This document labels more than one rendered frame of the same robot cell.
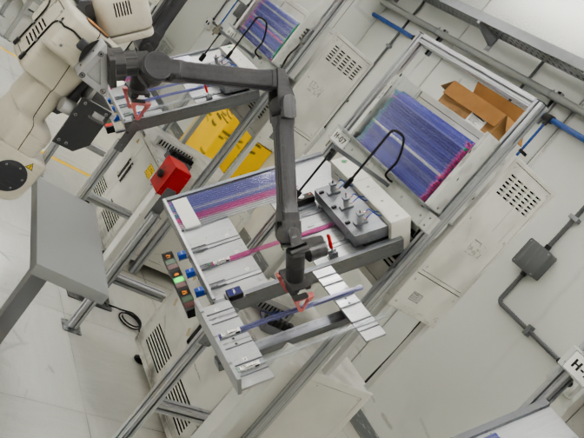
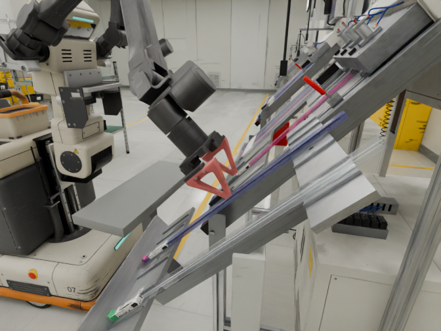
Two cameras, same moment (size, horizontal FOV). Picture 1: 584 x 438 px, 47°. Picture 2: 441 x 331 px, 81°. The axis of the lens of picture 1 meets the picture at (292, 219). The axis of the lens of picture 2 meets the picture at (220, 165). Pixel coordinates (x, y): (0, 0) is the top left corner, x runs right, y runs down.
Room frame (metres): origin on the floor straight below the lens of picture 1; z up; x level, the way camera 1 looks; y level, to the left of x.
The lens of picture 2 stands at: (1.72, -0.52, 1.15)
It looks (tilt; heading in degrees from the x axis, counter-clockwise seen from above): 23 degrees down; 53
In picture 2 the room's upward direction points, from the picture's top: straight up
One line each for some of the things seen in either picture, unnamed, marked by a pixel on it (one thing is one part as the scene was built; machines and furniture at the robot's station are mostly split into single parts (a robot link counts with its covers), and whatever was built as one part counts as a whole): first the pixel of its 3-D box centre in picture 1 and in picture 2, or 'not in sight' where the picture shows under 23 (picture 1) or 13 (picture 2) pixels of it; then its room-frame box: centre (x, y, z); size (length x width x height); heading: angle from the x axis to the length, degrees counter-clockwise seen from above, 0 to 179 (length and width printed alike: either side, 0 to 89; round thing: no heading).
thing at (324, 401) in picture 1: (244, 370); (379, 273); (2.76, -0.26, 0.31); 0.70 x 0.65 x 0.62; 39
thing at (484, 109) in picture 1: (491, 113); not in sight; (2.91, -0.36, 1.82); 0.68 x 0.30 x 0.20; 39
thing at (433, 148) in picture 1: (418, 147); not in sight; (2.63, -0.20, 1.52); 0.51 x 0.13 x 0.27; 39
